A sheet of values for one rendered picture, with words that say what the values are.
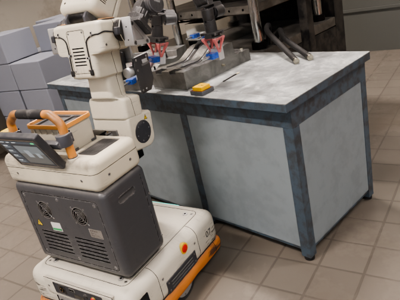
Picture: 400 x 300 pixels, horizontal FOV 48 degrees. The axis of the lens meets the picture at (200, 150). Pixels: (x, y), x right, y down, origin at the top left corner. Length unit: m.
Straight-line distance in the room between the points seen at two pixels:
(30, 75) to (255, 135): 2.59
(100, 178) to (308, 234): 0.98
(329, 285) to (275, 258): 0.31
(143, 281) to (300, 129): 0.88
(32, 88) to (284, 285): 2.89
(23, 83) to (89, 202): 2.66
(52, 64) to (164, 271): 2.61
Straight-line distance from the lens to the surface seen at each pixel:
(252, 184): 2.15
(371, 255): 2.22
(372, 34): 5.45
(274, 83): 2.04
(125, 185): 1.73
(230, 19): 3.25
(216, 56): 2.18
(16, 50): 4.40
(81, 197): 1.74
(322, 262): 2.19
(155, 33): 2.29
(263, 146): 1.99
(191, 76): 2.23
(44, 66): 4.08
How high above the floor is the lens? 1.38
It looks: 23 degrees down
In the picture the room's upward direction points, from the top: 13 degrees counter-clockwise
